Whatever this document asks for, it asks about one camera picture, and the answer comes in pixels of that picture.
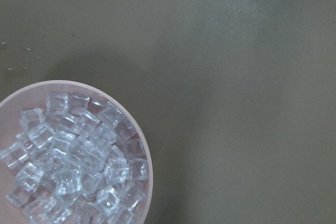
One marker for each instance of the pile of clear ice cubes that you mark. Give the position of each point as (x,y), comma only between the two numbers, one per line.
(77,159)

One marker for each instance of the brown table mat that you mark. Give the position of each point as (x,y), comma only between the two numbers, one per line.
(236,98)

